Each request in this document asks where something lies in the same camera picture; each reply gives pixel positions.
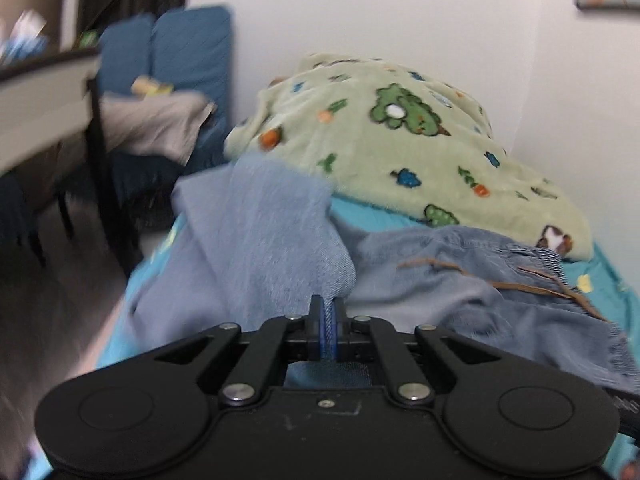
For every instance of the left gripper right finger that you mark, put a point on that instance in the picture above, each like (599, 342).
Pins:
(376, 339)

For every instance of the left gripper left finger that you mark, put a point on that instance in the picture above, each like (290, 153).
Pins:
(267, 353)

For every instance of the light blue denim jeans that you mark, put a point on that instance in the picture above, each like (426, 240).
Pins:
(255, 240)

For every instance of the teal smiley bed sheet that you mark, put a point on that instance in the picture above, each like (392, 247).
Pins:
(495, 415)

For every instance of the green dinosaur fleece blanket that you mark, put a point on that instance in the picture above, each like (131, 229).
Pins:
(409, 143)

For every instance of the beige grey clothing pile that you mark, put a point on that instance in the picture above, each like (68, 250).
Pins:
(166, 125)

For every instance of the blue folded cushion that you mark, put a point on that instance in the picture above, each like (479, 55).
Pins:
(191, 50)

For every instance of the white table with black legs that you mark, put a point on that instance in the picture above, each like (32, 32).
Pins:
(47, 99)

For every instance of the blue tissue pack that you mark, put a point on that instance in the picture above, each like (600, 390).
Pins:
(25, 39)

